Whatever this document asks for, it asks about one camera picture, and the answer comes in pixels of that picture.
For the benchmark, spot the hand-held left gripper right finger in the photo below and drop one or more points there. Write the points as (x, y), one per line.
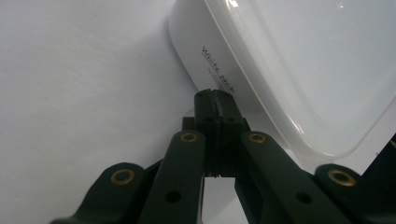
(232, 124)

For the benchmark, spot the white plastic lunch box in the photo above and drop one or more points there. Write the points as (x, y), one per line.
(280, 68)

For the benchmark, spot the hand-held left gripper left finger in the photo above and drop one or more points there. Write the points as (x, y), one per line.
(205, 130)

